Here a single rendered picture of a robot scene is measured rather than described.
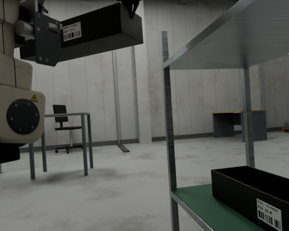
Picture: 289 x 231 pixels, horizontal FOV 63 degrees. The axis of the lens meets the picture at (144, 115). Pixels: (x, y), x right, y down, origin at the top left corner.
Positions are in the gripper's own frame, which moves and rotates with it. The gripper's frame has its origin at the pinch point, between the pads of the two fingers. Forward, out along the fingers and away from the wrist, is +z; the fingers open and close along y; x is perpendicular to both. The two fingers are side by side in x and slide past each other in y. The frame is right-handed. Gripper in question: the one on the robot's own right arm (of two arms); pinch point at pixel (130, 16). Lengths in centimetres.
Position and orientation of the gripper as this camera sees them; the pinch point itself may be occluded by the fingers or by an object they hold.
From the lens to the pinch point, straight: 100.8
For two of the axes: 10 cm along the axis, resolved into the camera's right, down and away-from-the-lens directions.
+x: -4.6, 0.4, -8.9
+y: -8.9, 0.6, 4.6
